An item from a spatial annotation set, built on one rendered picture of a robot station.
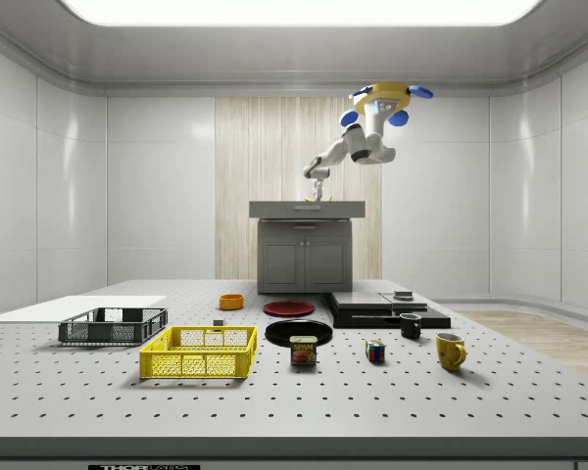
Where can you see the yellow mug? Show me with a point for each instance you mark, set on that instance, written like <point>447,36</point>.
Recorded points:
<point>448,352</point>

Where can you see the dark grey basket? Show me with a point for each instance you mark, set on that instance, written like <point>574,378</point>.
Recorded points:
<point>108,333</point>

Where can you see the drone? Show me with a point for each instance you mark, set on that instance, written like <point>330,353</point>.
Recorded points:
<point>382,93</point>

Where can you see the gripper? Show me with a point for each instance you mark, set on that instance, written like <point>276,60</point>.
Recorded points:
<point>316,187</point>

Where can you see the black mug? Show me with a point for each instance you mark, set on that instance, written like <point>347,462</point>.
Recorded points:
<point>409,328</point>

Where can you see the puzzle cube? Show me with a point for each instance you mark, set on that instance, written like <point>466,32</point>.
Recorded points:
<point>375,351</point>

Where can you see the banana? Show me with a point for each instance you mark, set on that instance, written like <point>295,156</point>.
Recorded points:
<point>327,199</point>

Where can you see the yellow basket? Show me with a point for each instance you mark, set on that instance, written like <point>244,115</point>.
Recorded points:
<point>196,364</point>

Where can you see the red plate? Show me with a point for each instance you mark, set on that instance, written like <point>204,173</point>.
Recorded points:
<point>289,308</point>

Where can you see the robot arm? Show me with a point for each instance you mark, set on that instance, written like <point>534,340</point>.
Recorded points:
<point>375,127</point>

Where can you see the white board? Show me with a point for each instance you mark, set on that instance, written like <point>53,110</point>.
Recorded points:
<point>54,308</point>

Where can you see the white cabinet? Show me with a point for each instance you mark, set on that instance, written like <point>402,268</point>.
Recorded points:
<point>304,259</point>

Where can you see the flat-sided can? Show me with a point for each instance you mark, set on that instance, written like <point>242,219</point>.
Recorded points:
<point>303,351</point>

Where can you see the black plate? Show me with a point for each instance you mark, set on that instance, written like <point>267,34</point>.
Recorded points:
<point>281,332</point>

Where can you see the yellow bowl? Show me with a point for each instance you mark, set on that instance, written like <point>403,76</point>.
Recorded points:
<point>231,302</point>

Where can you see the black stove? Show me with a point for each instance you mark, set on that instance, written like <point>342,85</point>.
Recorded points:
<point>362,318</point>

